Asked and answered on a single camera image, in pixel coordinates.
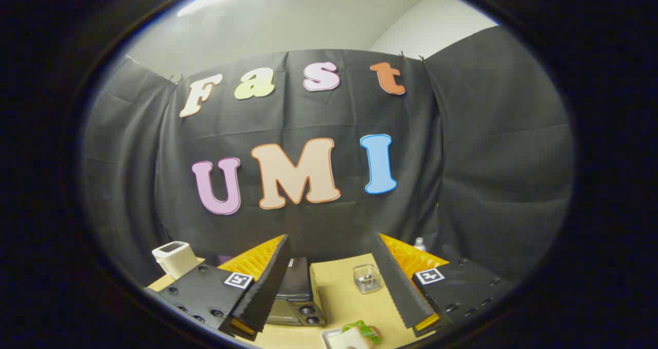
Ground black backdrop cloth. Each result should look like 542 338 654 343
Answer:
80 25 575 288

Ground white bread lettuce sandwich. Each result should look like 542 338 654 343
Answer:
329 320 383 349

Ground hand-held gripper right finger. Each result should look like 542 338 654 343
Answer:
371 233 515 338

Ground clear wire-lined holder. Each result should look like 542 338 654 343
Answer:
353 264 383 294

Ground black toaster oven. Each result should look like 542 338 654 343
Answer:
265 257 327 327

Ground white plastic tray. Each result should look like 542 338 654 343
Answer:
320 327 345 349

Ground white pop-up toaster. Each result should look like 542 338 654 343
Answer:
152 241 200 280

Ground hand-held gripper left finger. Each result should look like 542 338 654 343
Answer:
145 234 291 342

